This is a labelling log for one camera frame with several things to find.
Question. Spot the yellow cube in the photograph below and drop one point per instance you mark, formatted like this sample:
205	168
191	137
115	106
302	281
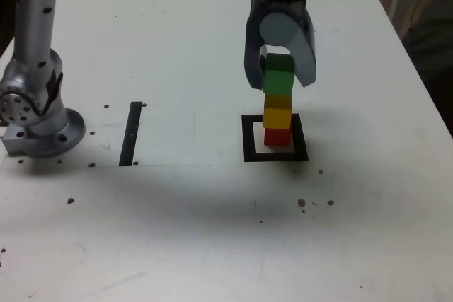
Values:
277	112

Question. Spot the red cube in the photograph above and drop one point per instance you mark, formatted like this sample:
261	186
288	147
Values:
277	137

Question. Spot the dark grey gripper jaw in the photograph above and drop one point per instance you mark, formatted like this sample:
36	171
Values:
252	61

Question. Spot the black tape strip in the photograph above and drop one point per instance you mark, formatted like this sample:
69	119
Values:
130	132

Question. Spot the black tape square outline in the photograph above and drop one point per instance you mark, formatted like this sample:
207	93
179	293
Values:
247	139

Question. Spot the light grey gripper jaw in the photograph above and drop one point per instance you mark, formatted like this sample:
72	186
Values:
279	29

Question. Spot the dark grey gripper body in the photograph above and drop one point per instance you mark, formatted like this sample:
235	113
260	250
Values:
279	5

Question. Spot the green cube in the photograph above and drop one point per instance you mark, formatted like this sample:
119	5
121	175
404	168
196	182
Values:
277	75

